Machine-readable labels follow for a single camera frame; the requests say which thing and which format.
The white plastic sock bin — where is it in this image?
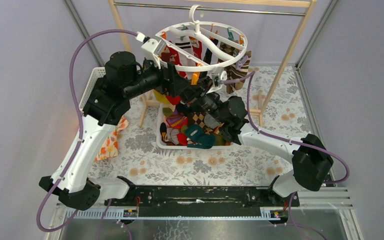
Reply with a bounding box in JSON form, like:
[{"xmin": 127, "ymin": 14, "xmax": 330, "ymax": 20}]
[{"xmin": 155, "ymin": 102, "xmax": 239, "ymax": 151}]

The teal green sock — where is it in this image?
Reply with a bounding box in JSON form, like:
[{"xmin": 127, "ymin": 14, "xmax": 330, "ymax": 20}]
[{"xmin": 184, "ymin": 124, "xmax": 216, "ymax": 149}]

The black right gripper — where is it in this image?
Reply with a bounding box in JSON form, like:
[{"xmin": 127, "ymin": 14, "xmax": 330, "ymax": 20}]
[{"xmin": 177, "ymin": 76, "xmax": 227, "ymax": 125}]

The floral patterned table mat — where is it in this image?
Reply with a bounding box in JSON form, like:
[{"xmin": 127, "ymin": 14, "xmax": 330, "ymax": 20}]
[{"xmin": 88, "ymin": 66, "xmax": 312, "ymax": 186}]

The metal hanging rod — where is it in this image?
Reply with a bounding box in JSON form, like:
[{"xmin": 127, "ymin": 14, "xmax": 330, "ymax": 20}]
[{"xmin": 114, "ymin": 1, "xmax": 305, "ymax": 17}]

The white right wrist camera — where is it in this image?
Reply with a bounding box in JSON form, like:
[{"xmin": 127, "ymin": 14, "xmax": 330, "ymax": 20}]
[{"xmin": 208, "ymin": 68, "xmax": 228, "ymax": 93}]

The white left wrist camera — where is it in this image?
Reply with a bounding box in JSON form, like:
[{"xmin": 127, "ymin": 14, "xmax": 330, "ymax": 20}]
[{"xmin": 135, "ymin": 31, "xmax": 167, "ymax": 69}]

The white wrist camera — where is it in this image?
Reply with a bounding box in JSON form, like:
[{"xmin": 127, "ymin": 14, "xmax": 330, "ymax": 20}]
[
  {"xmin": 135, "ymin": 31, "xmax": 167, "ymax": 69},
  {"xmin": 208, "ymin": 68, "xmax": 228, "ymax": 93}
]

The wooden clothes rack frame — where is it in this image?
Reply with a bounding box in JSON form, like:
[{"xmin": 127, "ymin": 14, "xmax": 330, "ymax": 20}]
[{"xmin": 104, "ymin": 0, "xmax": 317, "ymax": 128}]

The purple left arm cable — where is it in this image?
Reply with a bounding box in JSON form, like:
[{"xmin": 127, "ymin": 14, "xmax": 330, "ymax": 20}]
[{"xmin": 36, "ymin": 29, "xmax": 140, "ymax": 233}]

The white perforated basket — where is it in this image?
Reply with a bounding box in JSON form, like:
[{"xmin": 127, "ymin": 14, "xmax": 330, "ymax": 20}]
[{"xmin": 78, "ymin": 67, "xmax": 106, "ymax": 111}]

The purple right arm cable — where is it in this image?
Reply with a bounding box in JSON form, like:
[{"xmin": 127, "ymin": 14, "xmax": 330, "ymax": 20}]
[{"xmin": 225, "ymin": 71, "xmax": 351, "ymax": 185}]

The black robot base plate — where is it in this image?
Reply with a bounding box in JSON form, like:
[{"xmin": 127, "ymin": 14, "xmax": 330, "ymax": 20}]
[{"xmin": 104, "ymin": 185, "xmax": 299, "ymax": 207}]

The orange floral cloth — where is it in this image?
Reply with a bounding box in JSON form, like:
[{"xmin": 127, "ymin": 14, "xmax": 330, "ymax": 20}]
[{"xmin": 94, "ymin": 116, "xmax": 129, "ymax": 162}]

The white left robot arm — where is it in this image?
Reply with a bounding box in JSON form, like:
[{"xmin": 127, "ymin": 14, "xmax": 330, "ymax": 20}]
[{"xmin": 39, "ymin": 51, "xmax": 190, "ymax": 211}]

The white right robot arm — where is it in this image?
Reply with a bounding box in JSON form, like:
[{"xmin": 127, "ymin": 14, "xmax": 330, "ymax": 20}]
[{"xmin": 179, "ymin": 77, "xmax": 334, "ymax": 206}]

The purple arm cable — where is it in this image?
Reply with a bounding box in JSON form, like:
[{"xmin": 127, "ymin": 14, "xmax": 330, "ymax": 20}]
[
  {"xmin": 225, "ymin": 71, "xmax": 351, "ymax": 185},
  {"xmin": 36, "ymin": 29, "xmax": 140, "ymax": 233}
]

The white round sock hanger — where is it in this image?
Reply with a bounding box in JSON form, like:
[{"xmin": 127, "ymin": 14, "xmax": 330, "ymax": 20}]
[{"xmin": 155, "ymin": 4, "xmax": 249, "ymax": 73}]

